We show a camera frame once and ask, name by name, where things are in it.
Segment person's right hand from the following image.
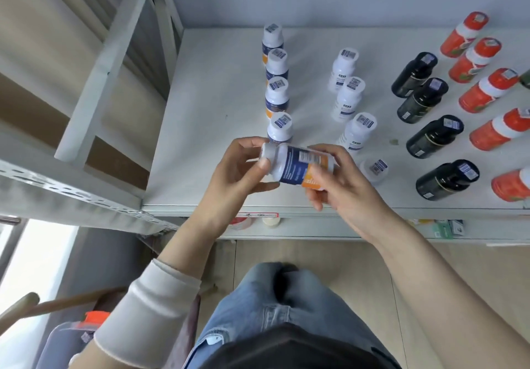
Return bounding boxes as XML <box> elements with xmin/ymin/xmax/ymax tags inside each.
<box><xmin>305</xmin><ymin>144</ymin><xmax>405</xmax><ymax>246</ymax></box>

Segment person's left hand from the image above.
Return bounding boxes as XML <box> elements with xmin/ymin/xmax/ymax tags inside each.
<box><xmin>184</xmin><ymin>136</ymin><xmax>281</xmax><ymax>239</ymax></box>

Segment white cap navy orange bottle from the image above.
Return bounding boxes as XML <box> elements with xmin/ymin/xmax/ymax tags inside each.
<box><xmin>259</xmin><ymin>142</ymin><xmax>336</xmax><ymax>191</ymax></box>
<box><xmin>267</xmin><ymin>111</ymin><xmax>295</xmax><ymax>144</ymax></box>
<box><xmin>265</xmin><ymin>48</ymin><xmax>289</xmax><ymax>82</ymax></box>
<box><xmin>264</xmin><ymin>76</ymin><xmax>290</xmax><ymax>119</ymax></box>
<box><xmin>261</xmin><ymin>23</ymin><xmax>285</xmax><ymax>64</ymax></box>

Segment black bottle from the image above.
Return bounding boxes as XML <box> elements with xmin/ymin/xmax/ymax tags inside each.
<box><xmin>396</xmin><ymin>77</ymin><xmax>449</xmax><ymax>125</ymax></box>
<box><xmin>391</xmin><ymin>52</ymin><xmax>439</xmax><ymax>99</ymax></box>
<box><xmin>405</xmin><ymin>115</ymin><xmax>465</xmax><ymax>160</ymax></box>
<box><xmin>415</xmin><ymin>159</ymin><xmax>481</xmax><ymax>202</ymax></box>

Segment white metal shelf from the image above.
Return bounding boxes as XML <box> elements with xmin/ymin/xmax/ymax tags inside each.
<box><xmin>0</xmin><ymin>0</ymin><xmax>530</xmax><ymax>248</ymax></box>

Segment clear storage box orange latches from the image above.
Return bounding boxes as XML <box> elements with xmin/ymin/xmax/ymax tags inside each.
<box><xmin>33</xmin><ymin>310</ymin><xmax>112</xmax><ymax>369</ymax></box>

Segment person's left forearm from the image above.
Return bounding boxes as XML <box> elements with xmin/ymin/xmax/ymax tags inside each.
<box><xmin>68</xmin><ymin>219</ymin><xmax>226</xmax><ymax>369</ymax></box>

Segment row of red-capped orange bottles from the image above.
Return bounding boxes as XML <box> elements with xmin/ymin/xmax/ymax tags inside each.
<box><xmin>142</xmin><ymin>28</ymin><xmax>530</xmax><ymax>210</ymax></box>

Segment person's blue jeans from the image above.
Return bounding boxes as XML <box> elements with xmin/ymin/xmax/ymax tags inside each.
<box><xmin>182</xmin><ymin>261</ymin><xmax>400</xmax><ymax>369</ymax></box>

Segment person's black shirt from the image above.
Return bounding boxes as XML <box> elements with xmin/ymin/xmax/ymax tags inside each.
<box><xmin>198</xmin><ymin>324</ymin><xmax>400</xmax><ymax>369</ymax></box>

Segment small green box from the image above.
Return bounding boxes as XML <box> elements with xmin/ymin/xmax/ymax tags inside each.
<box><xmin>432</xmin><ymin>222</ymin><xmax>454</xmax><ymax>240</ymax></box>

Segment white knit wristband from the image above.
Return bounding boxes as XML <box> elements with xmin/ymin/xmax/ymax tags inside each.
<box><xmin>93</xmin><ymin>259</ymin><xmax>203</xmax><ymax>369</ymax></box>

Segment wooden chair brown seat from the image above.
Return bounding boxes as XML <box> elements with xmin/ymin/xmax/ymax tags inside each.
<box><xmin>0</xmin><ymin>286</ymin><xmax>202</xmax><ymax>369</ymax></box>

